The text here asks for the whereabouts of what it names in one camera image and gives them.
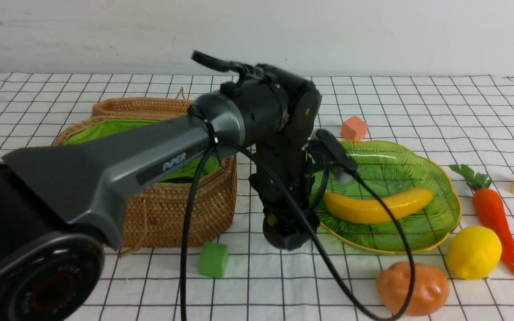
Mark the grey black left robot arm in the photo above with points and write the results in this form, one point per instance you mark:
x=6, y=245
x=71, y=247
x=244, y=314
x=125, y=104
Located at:
x=60, y=205

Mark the yellow plastic banana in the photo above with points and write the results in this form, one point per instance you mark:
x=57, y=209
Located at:
x=370, y=211

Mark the orange plastic carrot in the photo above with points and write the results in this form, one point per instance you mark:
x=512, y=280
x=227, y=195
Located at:
x=489, y=209

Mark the green foam cube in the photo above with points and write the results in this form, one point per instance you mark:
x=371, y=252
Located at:
x=213, y=260

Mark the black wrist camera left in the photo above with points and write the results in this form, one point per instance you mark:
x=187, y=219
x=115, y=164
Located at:
x=340, y=163

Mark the woven rattan basket lid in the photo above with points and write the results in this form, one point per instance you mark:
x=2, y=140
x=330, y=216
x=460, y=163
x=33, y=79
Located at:
x=157, y=109

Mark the green glass leaf plate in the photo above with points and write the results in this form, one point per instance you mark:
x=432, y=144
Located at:
x=390, y=169

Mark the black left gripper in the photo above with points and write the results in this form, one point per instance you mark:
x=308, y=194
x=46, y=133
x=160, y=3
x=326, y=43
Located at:
x=284, y=172

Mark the orange-brown plastic potato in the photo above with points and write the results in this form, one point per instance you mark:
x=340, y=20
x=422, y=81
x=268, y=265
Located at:
x=430, y=293

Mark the white checkered tablecloth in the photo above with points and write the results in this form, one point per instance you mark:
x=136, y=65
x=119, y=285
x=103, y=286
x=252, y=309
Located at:
x=449, y=120

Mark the dark purple mangosteen toy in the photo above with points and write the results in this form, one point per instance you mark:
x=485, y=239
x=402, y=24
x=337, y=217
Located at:
x=277, y=233

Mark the yellow plastic lemon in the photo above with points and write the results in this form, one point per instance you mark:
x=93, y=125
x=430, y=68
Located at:
x=473, y=253

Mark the woven rattan basket green lining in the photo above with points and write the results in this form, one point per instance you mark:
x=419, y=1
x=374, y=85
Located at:
x=154, y=218

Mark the orange foam cube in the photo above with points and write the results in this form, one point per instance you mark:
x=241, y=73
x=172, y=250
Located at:
x=354, y=128

